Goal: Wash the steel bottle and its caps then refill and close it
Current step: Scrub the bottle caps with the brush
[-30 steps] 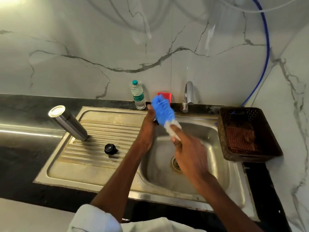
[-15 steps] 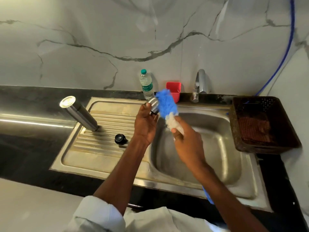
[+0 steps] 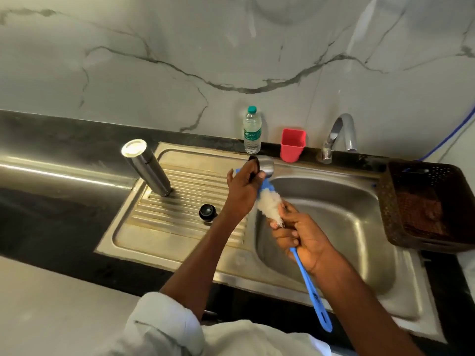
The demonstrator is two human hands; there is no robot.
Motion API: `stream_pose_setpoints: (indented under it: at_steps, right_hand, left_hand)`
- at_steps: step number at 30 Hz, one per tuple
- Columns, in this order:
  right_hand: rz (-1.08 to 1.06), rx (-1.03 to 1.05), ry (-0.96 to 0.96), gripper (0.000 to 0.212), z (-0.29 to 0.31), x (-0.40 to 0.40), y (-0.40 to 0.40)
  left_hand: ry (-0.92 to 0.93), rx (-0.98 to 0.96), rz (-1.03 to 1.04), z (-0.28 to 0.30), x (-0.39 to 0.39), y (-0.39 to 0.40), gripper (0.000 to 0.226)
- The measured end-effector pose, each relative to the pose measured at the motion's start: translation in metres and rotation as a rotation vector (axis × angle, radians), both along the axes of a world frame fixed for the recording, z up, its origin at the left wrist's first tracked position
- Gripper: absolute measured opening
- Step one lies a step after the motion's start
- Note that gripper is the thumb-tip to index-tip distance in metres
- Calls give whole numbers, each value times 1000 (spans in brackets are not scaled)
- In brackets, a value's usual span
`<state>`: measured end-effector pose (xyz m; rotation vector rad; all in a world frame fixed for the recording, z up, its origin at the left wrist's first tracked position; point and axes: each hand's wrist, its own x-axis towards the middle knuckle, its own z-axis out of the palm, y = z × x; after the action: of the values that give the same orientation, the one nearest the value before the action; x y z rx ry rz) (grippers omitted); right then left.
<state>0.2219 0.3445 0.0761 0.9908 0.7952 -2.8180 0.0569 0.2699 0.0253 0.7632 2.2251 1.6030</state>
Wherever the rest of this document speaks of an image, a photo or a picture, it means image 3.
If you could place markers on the stainless steel sink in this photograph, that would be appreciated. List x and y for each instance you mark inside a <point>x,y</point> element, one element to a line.
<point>178,203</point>

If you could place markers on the person's right thumb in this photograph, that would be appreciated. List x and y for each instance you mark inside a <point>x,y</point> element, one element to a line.
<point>289,210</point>

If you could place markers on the red plastic cup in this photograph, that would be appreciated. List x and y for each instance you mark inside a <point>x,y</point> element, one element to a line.
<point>292,146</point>

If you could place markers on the person's left forearm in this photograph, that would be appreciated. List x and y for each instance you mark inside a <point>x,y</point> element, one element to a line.
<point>200,263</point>

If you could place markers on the person's left hand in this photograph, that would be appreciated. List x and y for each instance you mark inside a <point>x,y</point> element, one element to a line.
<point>241,192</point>

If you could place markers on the black round stopper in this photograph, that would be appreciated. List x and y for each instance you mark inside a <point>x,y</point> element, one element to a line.
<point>207,212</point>

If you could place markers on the person's right forearm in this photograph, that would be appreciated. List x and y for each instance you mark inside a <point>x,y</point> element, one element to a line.
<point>356,307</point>

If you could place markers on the steel flask bottle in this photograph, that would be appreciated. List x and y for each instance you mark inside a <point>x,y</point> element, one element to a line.
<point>148,168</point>

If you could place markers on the person's left thumb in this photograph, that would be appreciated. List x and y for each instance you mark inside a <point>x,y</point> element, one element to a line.
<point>260,176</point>

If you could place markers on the brown plastic basket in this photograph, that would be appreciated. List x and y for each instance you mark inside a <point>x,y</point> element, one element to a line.
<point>426,211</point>

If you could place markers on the chrome sink faucet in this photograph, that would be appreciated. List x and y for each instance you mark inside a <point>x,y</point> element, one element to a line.
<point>343,129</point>

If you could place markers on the blue bottle brush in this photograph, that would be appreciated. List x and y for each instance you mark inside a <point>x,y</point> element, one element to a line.
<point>311,289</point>

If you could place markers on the person's right hand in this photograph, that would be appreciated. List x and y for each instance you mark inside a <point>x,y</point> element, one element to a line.
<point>306,237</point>

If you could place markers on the clear plastic water bottle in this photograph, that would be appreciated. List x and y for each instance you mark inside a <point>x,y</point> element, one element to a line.
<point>252,133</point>

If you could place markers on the steel flask cap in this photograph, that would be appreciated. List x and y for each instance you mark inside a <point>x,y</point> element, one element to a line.
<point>266,166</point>

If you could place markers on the white shirt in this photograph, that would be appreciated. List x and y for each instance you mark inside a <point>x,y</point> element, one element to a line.
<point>207,337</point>

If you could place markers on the person's left little finger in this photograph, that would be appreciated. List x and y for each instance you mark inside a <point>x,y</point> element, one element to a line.
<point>229,177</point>

